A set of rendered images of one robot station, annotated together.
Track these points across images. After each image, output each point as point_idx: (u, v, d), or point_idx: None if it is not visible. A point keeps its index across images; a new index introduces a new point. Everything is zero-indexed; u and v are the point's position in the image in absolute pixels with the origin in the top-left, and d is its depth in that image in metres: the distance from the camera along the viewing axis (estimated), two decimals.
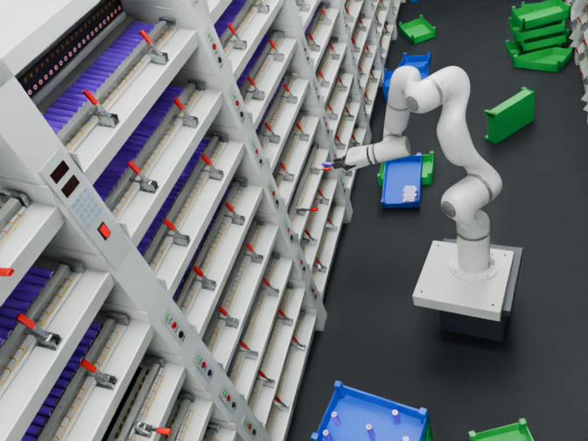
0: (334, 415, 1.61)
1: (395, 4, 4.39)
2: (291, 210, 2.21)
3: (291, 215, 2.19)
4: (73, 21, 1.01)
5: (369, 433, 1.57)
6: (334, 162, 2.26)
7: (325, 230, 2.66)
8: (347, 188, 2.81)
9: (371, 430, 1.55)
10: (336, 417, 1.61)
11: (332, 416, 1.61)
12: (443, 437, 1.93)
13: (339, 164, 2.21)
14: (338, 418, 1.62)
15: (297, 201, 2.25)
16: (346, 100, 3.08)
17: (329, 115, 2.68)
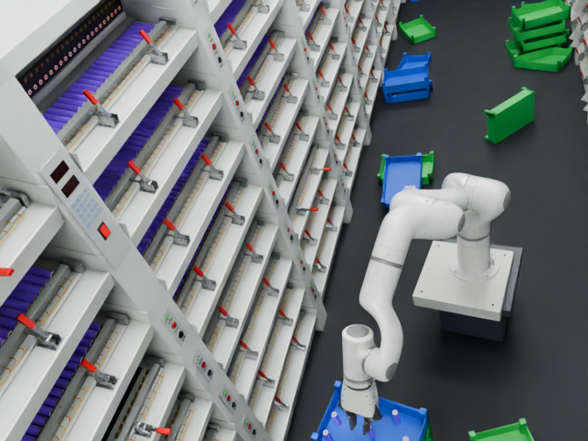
0: (334, 415, 1.61)
1: (395, 4, 4.39)
2: (291, 210, 2.21)
3: (291, 215, 2.19)
4: (73, 21, 1.01)
5: (369, 433, 1.57)
6: (367, 432, 1.49)
7: (325, 230, 2.66)
8: (347, 188, 2.81)
9: (371, 430, 1.55)
10: (336, 417, 1.61)
11: (332, 416, 1.61)
12: (443, 437, 1.93)
13: (352, 414, 1.51)
14: (338, 418, 1.62)
15: (297, 201, 2.25)
16: (346, 100, 3.08)
17: (329, 115, 2.68)
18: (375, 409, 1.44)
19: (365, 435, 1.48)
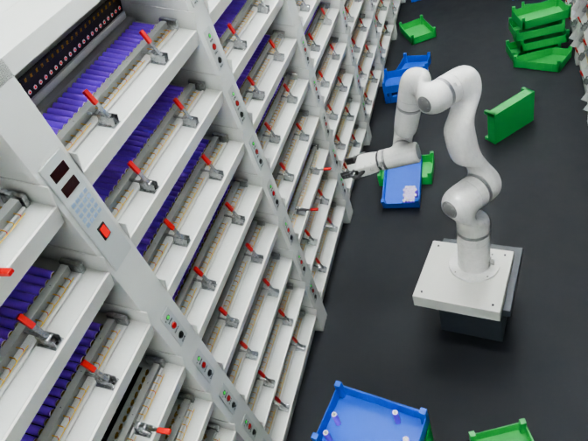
0: (334, 415, 1.61)
1: (395, 4, 4.39)
2: (291, 210, 2.21)
3: (291, 215, 2.19)
4: (73, 21, 1.01)
5: None
6: (341, 176, 2.15)
7: (325, 230, 2.66)
8: (347, 188, 2.81)
9: None
10: (336, 417, 1.61)
11: (332, 416, 1.61)
12: (443, 437, 1.93)
13: (354, 160, 2.21)
14: (338, 418, 1.62)
15: (297, 201, 2.25)
16: (346, 100, 3.08)
17: (329, 115, 2.68)
18: (361, 172, 2.10)
19: (340, 174, 2.15)
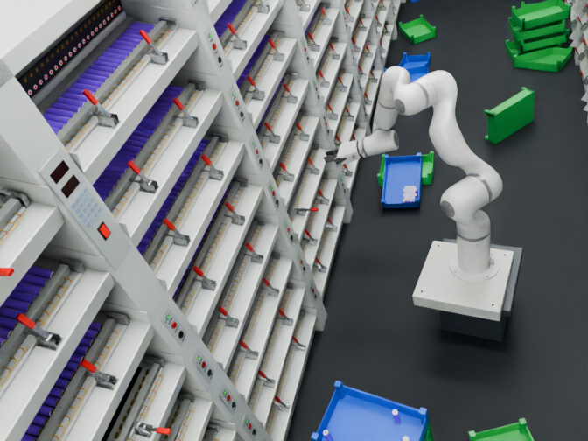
0: None
1: (395, 4, 4.39)
2: (288, 209, 2.21)
3: (288, 214, 2.19)
4: (73, 21, 1.01)
5: None
6: (324, 160, 2.32)
7: (325, 230, 2.66)
8: (347, 188, 2.81)
9: None
10: None
11: None
12: (443, 437, 1.93)
13: (334, 153, 2.33)
14: None
15: (293, 200, 2.25)
16: (346, 100, 3.08)
17: (329, 115, 2.68)
18: (342, 158, 2.24)
19: (323, 157, 2.31)
